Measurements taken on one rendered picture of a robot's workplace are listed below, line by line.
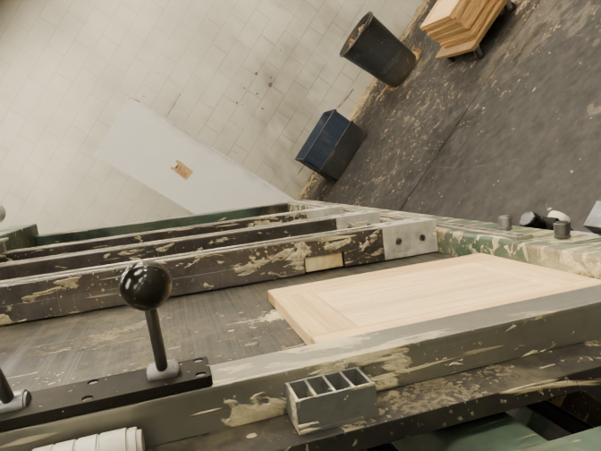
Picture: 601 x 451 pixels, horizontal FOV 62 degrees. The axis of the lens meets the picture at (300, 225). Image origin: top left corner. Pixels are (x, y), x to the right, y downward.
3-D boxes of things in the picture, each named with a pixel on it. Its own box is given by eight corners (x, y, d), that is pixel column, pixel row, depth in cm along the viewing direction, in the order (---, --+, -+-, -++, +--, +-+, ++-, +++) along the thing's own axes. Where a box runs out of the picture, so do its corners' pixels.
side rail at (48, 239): (291, 225, 236) (288, 203, 235) (38, 262, 209) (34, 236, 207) (286, 225, 244) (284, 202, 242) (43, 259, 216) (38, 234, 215)
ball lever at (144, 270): (189, 395, 43) (171, 278, 35) (143, 405, 42) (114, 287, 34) (184, 361, 46) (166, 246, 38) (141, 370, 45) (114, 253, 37)
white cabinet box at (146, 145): (324, 221, 476) (130, 97, 421) (291, 271, 480) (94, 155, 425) (310, 209, 534) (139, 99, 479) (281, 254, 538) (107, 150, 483)
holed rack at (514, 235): (532, 237, 85) (532, 234, 85) (518, 240, 84) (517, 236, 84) (292, 200, 244) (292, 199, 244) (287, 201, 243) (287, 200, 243)
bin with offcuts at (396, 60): (428, 46, 485) (377, 5, 468) (399, 92, 489) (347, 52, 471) (408, 54, 535) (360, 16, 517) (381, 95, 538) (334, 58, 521)
